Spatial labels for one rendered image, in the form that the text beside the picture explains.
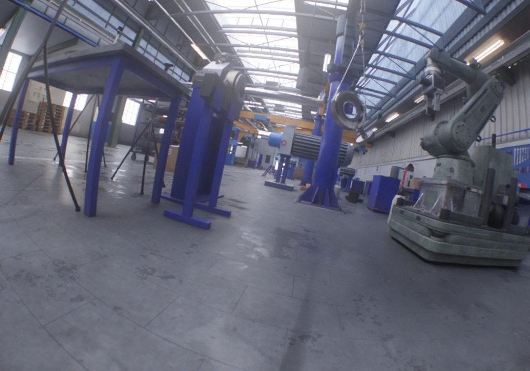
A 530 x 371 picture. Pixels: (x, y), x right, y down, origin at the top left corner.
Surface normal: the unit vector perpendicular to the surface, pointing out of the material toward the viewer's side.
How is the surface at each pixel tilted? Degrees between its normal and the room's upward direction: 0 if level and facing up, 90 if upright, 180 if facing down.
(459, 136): 90
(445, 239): 90
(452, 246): 90
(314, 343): 0
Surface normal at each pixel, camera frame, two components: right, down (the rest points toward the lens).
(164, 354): 0.21, -0.98
